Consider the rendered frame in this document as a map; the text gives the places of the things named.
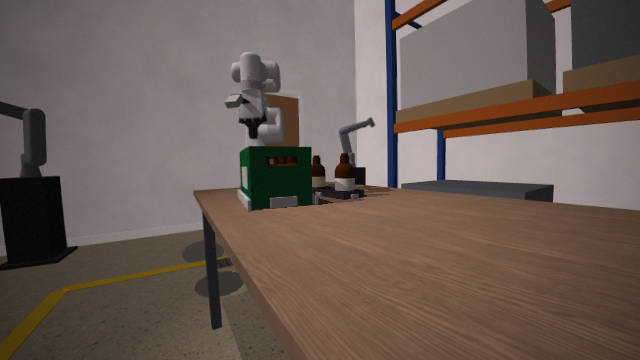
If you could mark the brown glass bottle with white label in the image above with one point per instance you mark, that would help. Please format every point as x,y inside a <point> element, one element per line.
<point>344,175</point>

